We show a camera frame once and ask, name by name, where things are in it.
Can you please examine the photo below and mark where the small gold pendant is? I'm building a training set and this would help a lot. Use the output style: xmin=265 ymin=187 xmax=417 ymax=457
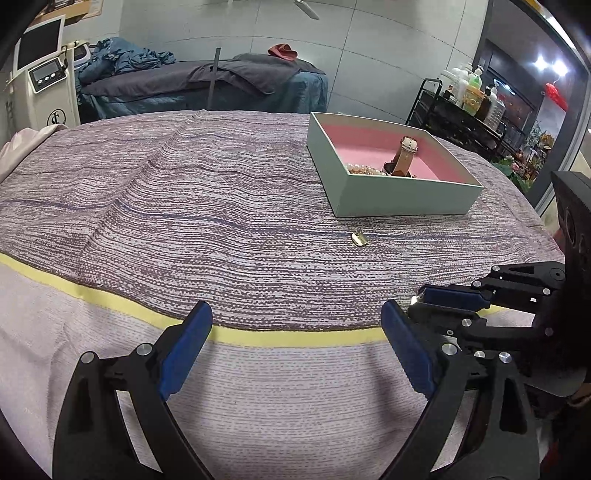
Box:
xmin=351 ymin=231 xmax=369 ymax=247

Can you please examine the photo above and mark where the brown strap wristwatch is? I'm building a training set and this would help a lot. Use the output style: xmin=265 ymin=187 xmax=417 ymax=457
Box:
xmin=384 ymin=136 xmax=418 ymax=177

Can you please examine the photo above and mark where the purple woven bed runner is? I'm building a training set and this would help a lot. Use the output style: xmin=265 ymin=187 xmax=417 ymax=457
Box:
xmin=1 ymin=111 xmax=563 ymax=331

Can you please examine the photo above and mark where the green potted plant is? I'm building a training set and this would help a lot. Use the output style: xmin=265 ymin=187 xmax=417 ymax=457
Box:
xmin=492 ymin=155 xmax=538 ymax=194

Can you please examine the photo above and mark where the white arc floor lamp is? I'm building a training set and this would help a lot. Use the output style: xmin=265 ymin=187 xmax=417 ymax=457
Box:
xmin=204 ymin=0 xmax=321 ymax=112

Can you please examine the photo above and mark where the black trolley rack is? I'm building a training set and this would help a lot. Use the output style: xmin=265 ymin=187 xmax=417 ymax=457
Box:
xmin=406 ymin=78 xmax=517 ymax=162

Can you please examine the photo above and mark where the red cloth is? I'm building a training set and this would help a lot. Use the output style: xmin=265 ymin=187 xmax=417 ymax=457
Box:
xmin=267 ymin=43 xmax=297 ymax=62

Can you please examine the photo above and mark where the beige polka dot pillow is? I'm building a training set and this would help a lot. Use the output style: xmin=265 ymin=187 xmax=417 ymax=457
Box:
xmin=0 ymin=124 xmax=67 ymax=183

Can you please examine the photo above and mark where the red hanging ornament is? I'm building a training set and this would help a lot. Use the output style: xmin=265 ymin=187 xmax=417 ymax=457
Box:
xmin=544 ymin=82 xmax=568 ymax=112

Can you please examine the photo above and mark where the dark grey blanket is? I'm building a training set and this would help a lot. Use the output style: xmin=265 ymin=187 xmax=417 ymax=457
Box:
xmin=186 ymin=53 xmax=325 ymax=95

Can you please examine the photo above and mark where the green box pink lining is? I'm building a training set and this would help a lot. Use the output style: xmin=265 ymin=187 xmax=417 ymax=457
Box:
xmin=307 ymin=113 xmax=483 ymax=218

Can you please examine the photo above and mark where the crumpled blue bedding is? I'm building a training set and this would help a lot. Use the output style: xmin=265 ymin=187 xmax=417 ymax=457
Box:
xmin=77 ymin=37 xmax=176 ymax=85

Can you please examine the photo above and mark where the green lotion bottle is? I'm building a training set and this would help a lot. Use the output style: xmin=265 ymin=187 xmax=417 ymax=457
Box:
xmin=463 ymin=66 xmax=485 ymax=116

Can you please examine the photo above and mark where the blue massage bed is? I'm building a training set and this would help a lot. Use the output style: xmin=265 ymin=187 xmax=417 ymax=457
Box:
xmin=77 ymin=61 xmax=329 ymax=119

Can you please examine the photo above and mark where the white beauty machine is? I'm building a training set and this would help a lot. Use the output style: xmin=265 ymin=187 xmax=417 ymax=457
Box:
xmin=7 ymin=15 xmax=80 ymax=132

